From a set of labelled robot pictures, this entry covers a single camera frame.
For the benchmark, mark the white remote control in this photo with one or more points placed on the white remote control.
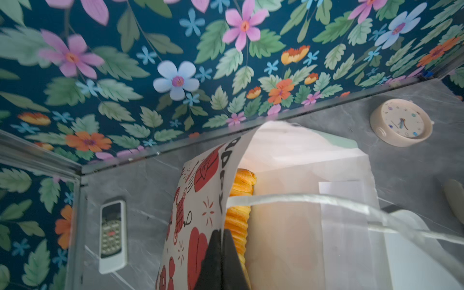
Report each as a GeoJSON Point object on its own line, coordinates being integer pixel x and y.
{"type": "Point", "coordinates": [113, 243]}

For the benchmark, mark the beige round alarm clock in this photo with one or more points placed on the beige round alarm clock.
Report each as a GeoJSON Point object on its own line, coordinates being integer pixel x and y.
{"type": "Point", "coordinates": [401, 123]}

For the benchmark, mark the white plastic tray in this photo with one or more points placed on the white plastic tray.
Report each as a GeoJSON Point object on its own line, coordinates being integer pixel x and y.
{"type": "Point", "coordinates": [454, 192]}

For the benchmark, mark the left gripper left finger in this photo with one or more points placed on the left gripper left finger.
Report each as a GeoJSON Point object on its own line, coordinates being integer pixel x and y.
{"type": "Point", "coordinates": [210, 276]}

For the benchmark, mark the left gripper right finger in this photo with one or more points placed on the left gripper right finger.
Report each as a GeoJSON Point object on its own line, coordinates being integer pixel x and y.
{"type": "Point", "coordinates": [233, 276]}

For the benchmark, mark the white red paper bag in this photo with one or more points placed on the white red paper bag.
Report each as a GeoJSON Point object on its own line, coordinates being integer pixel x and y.
{"type": "Point", "coordinates": [315, 221]}

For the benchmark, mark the long twisted fake bread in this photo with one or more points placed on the long twisted fake bread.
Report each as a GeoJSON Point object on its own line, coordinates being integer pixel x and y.
{"type": "Point", "coordinates": [237, 217]}

